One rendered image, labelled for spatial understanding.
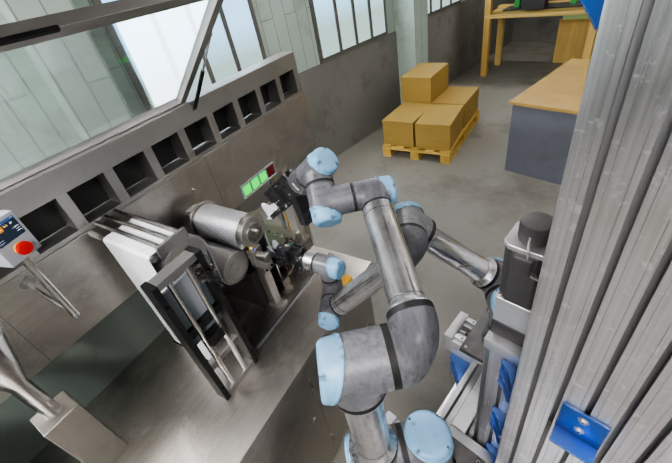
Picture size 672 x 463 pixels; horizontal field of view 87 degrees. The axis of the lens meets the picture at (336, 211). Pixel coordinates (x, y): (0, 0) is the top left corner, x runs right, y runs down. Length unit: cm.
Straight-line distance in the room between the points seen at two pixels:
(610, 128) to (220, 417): 125
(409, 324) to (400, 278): 10
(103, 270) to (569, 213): 133
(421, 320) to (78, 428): 99
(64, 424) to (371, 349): 89
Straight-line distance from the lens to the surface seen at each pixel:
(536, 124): 365
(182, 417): 142
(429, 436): 105
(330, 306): 125
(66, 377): 156
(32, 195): 132
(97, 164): 137
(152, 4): 104
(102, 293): 148
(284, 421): 146
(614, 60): 48
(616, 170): 52
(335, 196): 87
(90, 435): 136
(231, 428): 133
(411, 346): 67
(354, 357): 66
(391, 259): 75
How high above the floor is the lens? 202
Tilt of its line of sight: 35 degrees down
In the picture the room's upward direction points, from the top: 12 degrees counter-clockwise
